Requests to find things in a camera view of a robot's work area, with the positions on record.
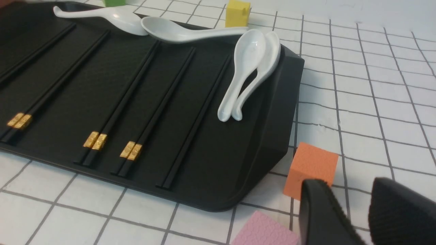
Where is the white ceramic spoon lower stacked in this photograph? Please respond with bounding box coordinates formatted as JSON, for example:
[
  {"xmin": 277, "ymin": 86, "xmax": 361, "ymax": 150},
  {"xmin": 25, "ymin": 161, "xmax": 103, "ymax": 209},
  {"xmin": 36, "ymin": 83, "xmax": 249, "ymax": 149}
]
[{"xmin": 232, "ymin": 31, "xmax": 281, "ymax": 121}]

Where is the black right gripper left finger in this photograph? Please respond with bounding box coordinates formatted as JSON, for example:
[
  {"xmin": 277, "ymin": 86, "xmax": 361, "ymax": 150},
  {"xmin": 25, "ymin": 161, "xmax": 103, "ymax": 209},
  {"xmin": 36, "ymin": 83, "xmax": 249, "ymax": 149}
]
[{"xmin": 299, "ymin": 179, "xmax": 364, "ymax": 245}]

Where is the black chopstick gold band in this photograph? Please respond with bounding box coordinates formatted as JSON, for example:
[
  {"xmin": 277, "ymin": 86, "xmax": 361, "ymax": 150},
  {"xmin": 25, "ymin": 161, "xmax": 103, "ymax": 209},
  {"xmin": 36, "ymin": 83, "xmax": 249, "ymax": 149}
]
[
  {"xmin": 72, "ymin": 40, "xmax": 160, "ymax": 166},
  {"xmin": 1, "ymin": 30, "xmax": 110, "ymax": 143},
  {"xmin": 75, "ymin": 40, "xmax": 161, "ymax": 166},
  {"xmin": 1, "ymin": 23, "xmax": 110, "ymax": 143},
  {"xmin": 118, "ymin": 49, "xmax": 197, "ymax": 178},
  {"xmin": 111, "ymin": 48, "xmax": 194, "ymax": 175}
]

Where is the pink foam block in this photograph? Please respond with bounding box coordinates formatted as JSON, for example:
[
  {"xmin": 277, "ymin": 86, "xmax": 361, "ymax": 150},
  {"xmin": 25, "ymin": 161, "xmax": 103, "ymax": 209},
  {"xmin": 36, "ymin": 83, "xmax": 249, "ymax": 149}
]
[{"xmin": 231, "ymin": 211, "xmax": 300, "ymax": 245}]

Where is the white ceramic spoon stacked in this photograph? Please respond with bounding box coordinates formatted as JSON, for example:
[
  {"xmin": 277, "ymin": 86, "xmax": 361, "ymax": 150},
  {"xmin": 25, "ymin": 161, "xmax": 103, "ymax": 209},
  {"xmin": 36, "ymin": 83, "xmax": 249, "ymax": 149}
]
[
  {"xmin": 217, "ymin": 29, "xmax": 266, "ymax": 122},
  {"xmin": 232, "ymin": 31, "xmax": 281, "ymax": 121}
]

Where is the green cube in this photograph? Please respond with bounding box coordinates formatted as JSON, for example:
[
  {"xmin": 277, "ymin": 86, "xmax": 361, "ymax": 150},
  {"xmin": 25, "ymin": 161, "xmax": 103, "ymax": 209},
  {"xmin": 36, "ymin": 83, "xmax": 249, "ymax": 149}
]
[{"xmin": 102, "ymin": 0, "xmax": 126, "ymax": 7}]

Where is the white ceramic spoon upper stacked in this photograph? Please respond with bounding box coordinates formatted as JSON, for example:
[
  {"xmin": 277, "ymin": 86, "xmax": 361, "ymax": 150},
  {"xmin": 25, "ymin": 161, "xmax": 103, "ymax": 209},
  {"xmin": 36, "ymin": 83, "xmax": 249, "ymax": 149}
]
[{"xmin": 217, "ymin": 29, "xmax": 266, "ymax": 122}]

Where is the white ceramic spoon far left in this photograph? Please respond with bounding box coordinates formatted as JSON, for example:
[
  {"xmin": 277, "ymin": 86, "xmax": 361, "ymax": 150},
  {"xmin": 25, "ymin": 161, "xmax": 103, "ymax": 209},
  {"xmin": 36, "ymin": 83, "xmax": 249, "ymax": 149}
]
[{"xmin": 53, "ymin": 6, "xmax": 148, "ymax": 36}]

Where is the black rectangular tray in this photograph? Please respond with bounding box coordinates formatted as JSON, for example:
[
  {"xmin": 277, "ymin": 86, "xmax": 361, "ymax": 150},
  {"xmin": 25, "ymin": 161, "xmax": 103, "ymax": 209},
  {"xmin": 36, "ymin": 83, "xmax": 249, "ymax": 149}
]
[{"xmin": 1, "ymin": 2, "xmax": 304, "ymax": 212}]

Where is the yellow cube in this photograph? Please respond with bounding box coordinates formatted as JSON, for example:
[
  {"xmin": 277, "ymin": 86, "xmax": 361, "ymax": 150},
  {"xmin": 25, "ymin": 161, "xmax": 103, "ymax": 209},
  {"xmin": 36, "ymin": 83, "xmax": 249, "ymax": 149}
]
[{"xmin": 225, "ymin": 0, "xmax": 251, "ymax": 28}]

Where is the orange cube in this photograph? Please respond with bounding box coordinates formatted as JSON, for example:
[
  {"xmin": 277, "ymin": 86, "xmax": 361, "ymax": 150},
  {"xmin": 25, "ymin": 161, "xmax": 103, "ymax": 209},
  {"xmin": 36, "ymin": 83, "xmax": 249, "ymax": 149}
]
[{"xmin": 282, "ymin": 142, "xmax": 339, "ymax": 200}]

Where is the plain black chopstick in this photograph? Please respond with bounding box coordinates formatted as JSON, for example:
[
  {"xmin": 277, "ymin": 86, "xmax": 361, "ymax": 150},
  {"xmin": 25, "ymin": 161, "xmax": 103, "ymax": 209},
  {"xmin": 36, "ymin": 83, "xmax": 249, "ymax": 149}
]
[{"xmin": 155, "ymin": 55, "xmax": 230, "ymax": 190}]

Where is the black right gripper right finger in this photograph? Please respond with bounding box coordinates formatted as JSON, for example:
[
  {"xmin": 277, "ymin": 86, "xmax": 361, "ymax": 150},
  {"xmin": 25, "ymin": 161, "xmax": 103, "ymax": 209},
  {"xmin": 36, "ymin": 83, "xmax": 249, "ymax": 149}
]
[{"xmin": 369, "ymin": 177, "xmax": 436, "ymax": 245}]

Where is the white ceramic spoon middle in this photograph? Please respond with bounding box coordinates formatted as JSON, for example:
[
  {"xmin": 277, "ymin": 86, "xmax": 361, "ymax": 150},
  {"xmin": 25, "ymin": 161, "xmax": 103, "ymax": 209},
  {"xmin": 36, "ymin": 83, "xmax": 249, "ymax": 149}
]
[{"xmin": 141, "ymin": 17, "xmax": 249, "ymax": 44}]

